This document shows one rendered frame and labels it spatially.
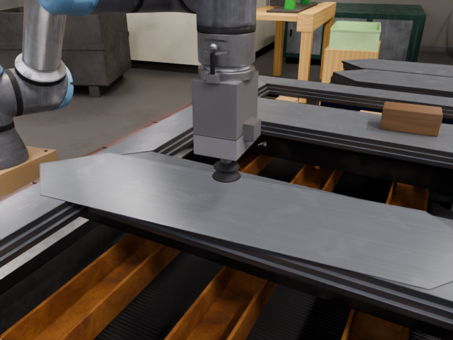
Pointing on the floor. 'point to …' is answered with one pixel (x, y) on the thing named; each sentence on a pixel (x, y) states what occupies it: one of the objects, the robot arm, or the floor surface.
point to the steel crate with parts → (77, 47)
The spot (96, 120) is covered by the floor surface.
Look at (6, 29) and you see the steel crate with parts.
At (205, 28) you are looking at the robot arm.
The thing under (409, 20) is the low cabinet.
